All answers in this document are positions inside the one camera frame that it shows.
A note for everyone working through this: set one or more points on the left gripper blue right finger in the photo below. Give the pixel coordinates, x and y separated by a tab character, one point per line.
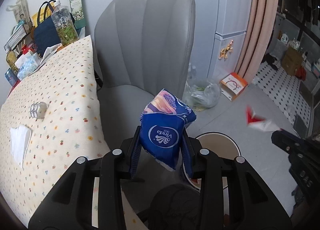
189	149

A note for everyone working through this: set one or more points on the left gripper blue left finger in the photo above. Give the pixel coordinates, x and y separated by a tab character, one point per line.
133	152

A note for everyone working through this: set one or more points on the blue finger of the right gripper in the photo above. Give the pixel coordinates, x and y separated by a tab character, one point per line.
287	141
292	133

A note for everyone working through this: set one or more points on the blue Vinda tissue packet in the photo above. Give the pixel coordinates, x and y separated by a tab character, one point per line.
161	127

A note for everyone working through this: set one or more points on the torn red white carton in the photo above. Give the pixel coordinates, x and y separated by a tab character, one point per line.
259	123

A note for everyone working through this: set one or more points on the cream round trash bin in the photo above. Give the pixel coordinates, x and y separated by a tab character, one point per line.
219	143

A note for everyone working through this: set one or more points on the clear plastic garbage bag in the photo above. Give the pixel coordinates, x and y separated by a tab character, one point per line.
201	94

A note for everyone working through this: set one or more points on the dark trouser knee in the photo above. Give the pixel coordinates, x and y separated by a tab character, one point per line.
175	207

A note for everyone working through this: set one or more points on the orange white cardboard box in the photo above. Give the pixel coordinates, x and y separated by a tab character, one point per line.
232	86

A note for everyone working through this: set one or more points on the brown cardboard box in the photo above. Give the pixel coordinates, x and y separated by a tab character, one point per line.
291	61

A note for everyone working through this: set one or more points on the yellow gecko fridge magnet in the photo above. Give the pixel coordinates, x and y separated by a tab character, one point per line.
226	51

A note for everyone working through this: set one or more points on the crumpled silver foil pack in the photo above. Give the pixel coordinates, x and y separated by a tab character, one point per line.
38	110

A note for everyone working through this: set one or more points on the grey upholstered chair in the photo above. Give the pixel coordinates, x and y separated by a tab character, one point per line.
142	46

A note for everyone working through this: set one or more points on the folded white napkin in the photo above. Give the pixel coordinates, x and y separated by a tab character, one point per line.
20	138

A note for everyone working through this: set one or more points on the pink curtain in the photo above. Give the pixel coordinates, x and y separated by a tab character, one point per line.
259	29

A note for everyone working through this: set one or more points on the blue tissue pack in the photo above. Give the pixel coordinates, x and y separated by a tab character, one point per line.
26	64

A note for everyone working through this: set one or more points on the blue drink can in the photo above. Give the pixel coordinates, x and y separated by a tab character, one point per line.
11	77

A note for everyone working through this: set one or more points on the navy tote bag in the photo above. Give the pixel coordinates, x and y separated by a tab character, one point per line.
45	34

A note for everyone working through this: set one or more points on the green tall box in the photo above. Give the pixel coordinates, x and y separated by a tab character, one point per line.
77	12

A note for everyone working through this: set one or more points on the white refrigerator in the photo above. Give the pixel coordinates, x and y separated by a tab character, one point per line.
217	22

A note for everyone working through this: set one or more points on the yellow oil bottle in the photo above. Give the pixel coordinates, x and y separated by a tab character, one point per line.
11	60

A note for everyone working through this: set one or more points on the printed paper gift bag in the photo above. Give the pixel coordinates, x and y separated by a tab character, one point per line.
20	11

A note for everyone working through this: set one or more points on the wire mesh basket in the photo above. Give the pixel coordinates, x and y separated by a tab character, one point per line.
16	38

